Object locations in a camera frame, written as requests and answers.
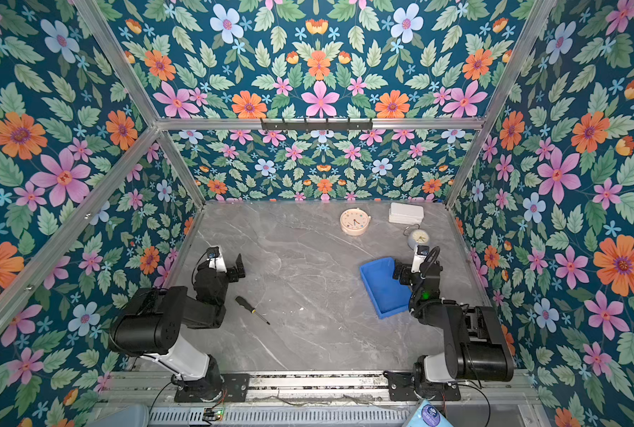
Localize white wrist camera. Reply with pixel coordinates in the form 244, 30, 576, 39
410, 245, 430, 273
206, 247, 227, 273

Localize white plastic box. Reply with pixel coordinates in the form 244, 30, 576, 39
388, 202, 425, 225

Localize white slotted cable duct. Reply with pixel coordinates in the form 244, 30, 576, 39
149, 407, 411, 426

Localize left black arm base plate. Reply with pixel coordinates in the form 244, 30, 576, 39
174, 374, 250, 403

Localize black yellow screwdriver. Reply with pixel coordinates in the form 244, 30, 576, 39
235, 295, 271, 326

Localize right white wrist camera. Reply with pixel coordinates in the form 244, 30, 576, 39
410, 245, 430, 273

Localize blue globe alarm clock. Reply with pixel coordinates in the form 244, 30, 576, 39
403, 224, 430, 250

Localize black hook rail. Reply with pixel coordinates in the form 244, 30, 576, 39
260, 118, 374, 132

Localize peach round clock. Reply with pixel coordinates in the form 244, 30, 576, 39
339, 208, 371, 237

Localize blue plastic bin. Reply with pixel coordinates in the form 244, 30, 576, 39
360, 257, 411, 320

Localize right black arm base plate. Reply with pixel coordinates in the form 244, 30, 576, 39
384, 371, 461, 402

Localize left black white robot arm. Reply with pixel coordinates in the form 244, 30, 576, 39
109, 247, 250, 405

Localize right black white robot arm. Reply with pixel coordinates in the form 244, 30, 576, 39
393, 261, 515, 391

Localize blue plastic package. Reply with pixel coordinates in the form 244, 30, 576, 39
402, 400, 452, 427

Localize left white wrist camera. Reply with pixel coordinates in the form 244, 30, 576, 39
206, 247, 227, 273

